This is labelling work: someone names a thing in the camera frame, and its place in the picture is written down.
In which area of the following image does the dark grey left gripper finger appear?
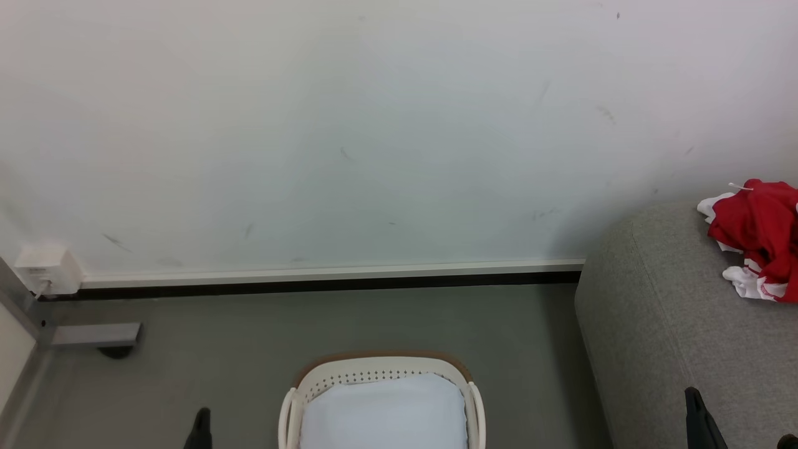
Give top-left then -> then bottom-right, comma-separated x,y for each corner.
183,407 -> 213,449

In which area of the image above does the red and white clothing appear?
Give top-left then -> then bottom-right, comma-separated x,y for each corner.
697,179 -> 798,304

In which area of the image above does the white perforated laundry basket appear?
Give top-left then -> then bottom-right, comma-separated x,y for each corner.
277,351 -> 487,449

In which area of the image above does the white cloth basket liner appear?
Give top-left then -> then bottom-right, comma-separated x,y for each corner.
299,373 -> 468,449

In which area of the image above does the grey fabric sofa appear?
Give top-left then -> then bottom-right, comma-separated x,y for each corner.
574,200 -> 798,449

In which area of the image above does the white and black baseboard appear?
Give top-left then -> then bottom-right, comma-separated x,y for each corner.
37,259 -> 587,302

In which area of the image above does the grey metal frame leg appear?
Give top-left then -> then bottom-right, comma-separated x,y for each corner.
0,256 -> 144,431

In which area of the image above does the white wall socket box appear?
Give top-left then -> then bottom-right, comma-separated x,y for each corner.
14,244 -> 85,296

